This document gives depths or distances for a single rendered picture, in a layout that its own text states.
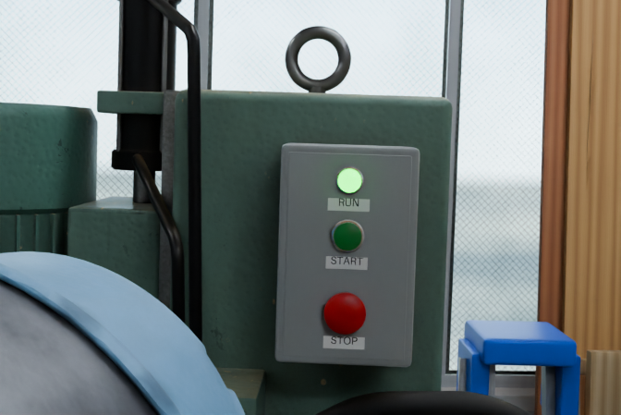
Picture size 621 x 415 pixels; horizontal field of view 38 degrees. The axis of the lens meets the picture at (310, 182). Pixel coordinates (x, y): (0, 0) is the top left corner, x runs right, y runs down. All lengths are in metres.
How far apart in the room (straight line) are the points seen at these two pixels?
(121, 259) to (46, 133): 0.12
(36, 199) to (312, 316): 0.27
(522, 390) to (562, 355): 0.82
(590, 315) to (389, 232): 1.55
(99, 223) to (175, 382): 0.58
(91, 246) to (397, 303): 0.27
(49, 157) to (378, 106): 0.28
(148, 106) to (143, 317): 0.59
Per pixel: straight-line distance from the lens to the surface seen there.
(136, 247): 0.77
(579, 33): 2.17
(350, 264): 0.65
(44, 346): 0.18
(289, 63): 0.81
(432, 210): 0.71
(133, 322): 0.20
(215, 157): 0.71
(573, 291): 2.15
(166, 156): 0.75
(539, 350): 1.56
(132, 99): 0.80
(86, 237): 0.78
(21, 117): 0.79
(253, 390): 0.67
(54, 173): 0.80
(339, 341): 0.66
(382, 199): 0.65
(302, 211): 0.65
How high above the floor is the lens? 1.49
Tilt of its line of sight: 3 degrees down
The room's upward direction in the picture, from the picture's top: 2 degrees clockwise
